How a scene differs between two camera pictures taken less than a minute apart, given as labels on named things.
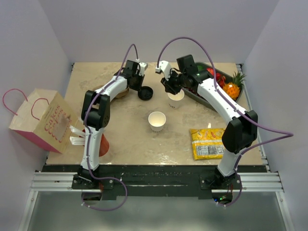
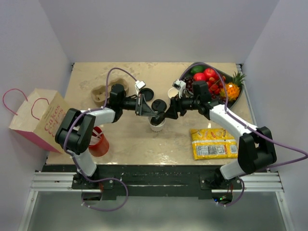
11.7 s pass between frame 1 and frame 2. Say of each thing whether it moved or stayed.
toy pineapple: stayed
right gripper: moved
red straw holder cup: stayed
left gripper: moved
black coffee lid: stayed
